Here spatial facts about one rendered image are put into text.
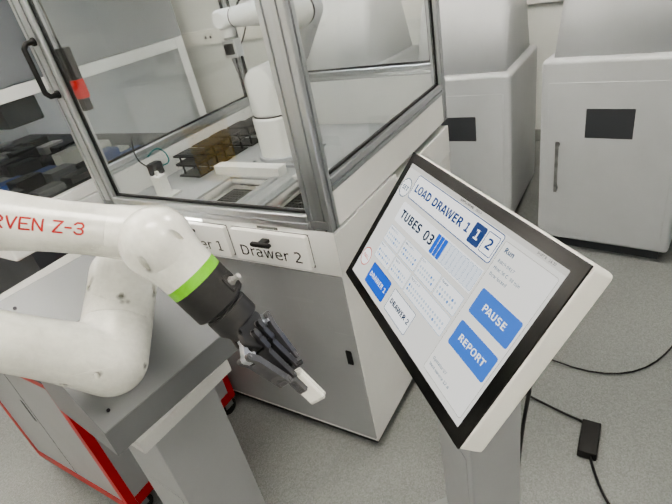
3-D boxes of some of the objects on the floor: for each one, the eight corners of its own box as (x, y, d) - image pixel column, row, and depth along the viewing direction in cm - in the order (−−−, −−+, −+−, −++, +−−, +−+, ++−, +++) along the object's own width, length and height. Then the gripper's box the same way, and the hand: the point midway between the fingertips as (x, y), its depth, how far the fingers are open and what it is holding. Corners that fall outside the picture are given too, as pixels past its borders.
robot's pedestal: (237, 614, 143) (137, 448, 105) (173, 562, 160) (66, 403, 122) (298, 524, 163) (233, 357, 125) (235, 486, 180) (160, 329, 142)
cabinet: (383, 455, 179) (345, 277, 139) (188, 384, 232) (120, 240, 192) (462, 301, 246) (452, 151, 206) (297, 273, 299) (263, 149, 258)
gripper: (225, 318, 71) (330, 419, 78) (250, 273, 83) (339, 364, 89) (192, 341, 74) (296, 436, 81) (221, 295, 85) (309, 381, 92)
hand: (306, 386), depth 84 cm, fingers closed
